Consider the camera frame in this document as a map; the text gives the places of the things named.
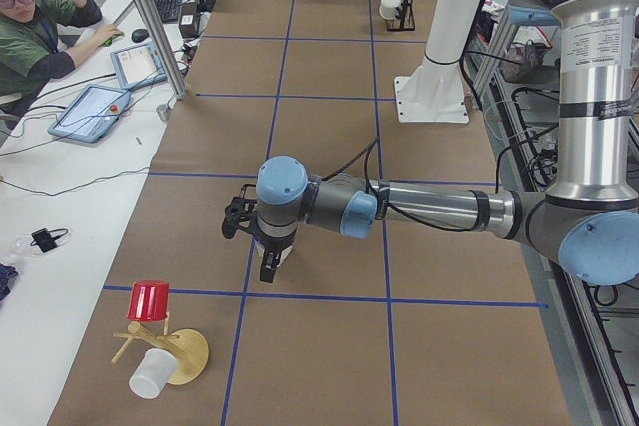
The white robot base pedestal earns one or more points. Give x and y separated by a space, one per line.
434 92

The teach pendant tablet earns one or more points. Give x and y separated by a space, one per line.
138 66
91 115

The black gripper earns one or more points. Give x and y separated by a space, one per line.
271 248

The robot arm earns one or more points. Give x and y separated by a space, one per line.
586 221

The small metal cylinder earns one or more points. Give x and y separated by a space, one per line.
163 112

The white cup on stand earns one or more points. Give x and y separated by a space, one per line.
153 373

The small black device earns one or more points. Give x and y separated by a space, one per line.
47 240

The black computer mouse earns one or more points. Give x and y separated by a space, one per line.
139 35

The person in green shirt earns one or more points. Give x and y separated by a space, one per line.
30 56

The brown handbag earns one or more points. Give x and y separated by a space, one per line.
522 61

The far teach pendant tablet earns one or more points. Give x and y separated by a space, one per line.
138 66

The white mug lower rack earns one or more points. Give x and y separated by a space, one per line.
388 8

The near teach pendant tablet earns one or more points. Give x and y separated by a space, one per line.
91 115

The black wire mug rack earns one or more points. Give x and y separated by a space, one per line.
404 20

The red cup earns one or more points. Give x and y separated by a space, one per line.
149 301

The blue Pascual milk carton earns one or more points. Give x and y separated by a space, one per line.
283 250

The wooden mug tree stand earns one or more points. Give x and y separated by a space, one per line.
187 345

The aluminium frame post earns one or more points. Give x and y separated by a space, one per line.
152 20

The small black box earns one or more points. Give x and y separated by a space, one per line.
192 21

